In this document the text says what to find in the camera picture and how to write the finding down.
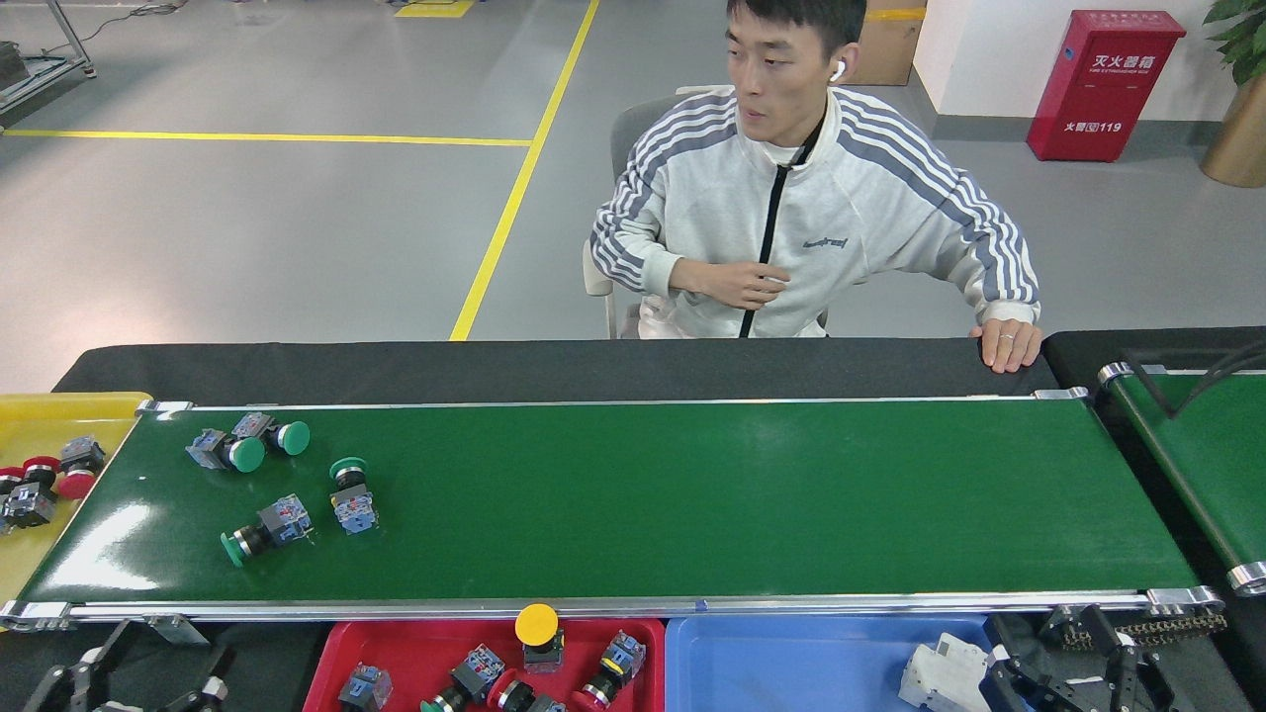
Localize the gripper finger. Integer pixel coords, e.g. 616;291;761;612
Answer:
1078;604;1180;712
20;620;141;712
987;613;1074;712
158;645;238;712

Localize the white circuit breaker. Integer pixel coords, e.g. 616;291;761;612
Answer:
898;633;993;712

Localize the yellow mushroom push button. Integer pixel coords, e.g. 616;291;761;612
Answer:
514;603;566;675

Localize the yellow plastic tray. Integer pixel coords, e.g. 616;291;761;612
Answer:
0;393;154;604

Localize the red plastic tray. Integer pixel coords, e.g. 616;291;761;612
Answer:
303;619;667;712

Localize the narrow green conveyor belt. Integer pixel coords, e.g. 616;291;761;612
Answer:
1096;362;1266;597

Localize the blue plastic tray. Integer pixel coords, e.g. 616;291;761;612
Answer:
665;613;1005;712

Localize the person's left hand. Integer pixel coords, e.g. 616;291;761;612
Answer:
969;318;1044;375

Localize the person's right hand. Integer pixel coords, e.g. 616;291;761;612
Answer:
697;259;792;312

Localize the person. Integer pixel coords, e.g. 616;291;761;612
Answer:
590;0;1044;375

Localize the potted plant gold planter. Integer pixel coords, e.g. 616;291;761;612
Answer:
1200;0;1266;189

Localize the red fire extinguisher box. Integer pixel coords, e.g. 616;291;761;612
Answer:
1026;10;1188;163

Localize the metal rack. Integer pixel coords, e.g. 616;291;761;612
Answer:
0;0;98;110

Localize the cardboard box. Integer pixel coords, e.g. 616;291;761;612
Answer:
841;0;928;87

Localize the grey office chair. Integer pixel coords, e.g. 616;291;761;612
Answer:
582;84;738;340

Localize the black drive chain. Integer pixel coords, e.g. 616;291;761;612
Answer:
1048;610;1229;644

